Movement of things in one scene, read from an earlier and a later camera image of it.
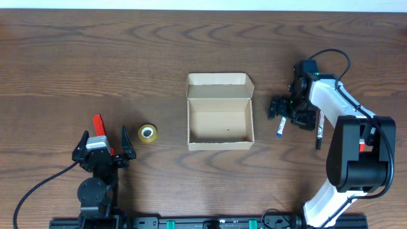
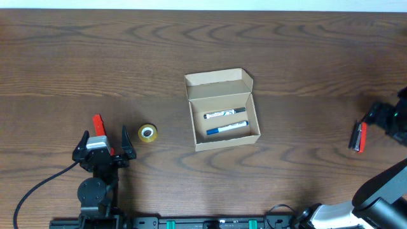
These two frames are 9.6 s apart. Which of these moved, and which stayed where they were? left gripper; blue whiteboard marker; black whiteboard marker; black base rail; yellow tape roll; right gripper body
Moved: right gripper body; black whiteboard marker; blue whiteboard marker
Stayed: yellow tape roll; black base rail; left gripper
